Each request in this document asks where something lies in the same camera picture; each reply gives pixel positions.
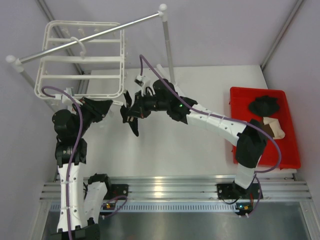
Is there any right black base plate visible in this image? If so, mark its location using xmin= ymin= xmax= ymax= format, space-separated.
xmin=216 ymin=182 xmax=263 ymax=202

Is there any red plastic tray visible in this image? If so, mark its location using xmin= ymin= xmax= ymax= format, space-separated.
xmin=229 ymin=86 xmax=301 ymax=169

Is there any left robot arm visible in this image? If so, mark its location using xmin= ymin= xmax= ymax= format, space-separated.
xmin=52 ymin=97 xmax=113 ymax=240

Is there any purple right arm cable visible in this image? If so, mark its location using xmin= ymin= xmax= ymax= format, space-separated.
xmin=139 ymin=54 xmax=282 ymax=218

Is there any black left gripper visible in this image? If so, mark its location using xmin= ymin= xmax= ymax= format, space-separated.
xmin=74 ymin=96 xmax=113 ymax=138

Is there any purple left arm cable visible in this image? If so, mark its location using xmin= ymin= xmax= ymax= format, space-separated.
xmin=41 ymin=86 xmax=85 ymax=240

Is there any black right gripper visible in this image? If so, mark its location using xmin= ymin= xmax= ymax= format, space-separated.
xmin=127 ymin=89 xmax=170 ymax=120

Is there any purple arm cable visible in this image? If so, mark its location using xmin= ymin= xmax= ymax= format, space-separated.
xmin=41 ymin=86 xmax=85 ymax=240
xmin=139 ymin=54 xmax=282 ymax=218

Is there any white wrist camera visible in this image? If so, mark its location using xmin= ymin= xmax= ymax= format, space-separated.
xmin=54 ymin=87 xmax=75 ymax=106
xmin=134 ymin=75 xmax=151 ymax=96

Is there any brown cream striped sock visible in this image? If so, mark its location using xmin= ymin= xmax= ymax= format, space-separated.
xmin=261 ymin=117 xmax=286 ymax=140

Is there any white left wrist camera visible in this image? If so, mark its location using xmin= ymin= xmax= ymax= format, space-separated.
xmin=54 ymin=87 xmax=75 ymax=106

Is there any silver clothes rack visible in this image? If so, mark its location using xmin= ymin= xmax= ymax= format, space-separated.
xmin=5 ymin=4 xmax=177 ymax=105

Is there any white plastic clip hanger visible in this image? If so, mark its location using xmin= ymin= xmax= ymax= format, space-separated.
xmin=34 ymin=20 xmax=126 ymax=106

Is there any black sock bundle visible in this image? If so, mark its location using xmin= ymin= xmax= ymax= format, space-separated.
xmin=248 ymin=95 xmax=280 ymax=117

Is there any black white-striped sock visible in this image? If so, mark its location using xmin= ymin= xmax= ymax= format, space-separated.
xmin=120 ymin=90 xmax=132 ymax=123

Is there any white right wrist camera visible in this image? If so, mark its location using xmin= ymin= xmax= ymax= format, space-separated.
xmin=134 ymin=75 xmax=151 ymax=96

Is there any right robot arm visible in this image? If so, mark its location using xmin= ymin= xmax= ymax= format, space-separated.
xmin=120 ymin=79 xmax=267 ymax=199

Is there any aluminium mounting rail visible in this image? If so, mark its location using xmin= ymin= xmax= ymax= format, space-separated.
xmin=39 ymin=174 xmax=313 ymax=201

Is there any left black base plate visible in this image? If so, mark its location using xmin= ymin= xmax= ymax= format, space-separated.
xmin=103 ymin=184 xmax=129 ymax=200

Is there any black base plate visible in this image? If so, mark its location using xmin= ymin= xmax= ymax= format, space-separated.
xmin=103 ymin=184 xmax=129 ymax=200
xmin=216 ymin=182 xmax=263 ymax=202

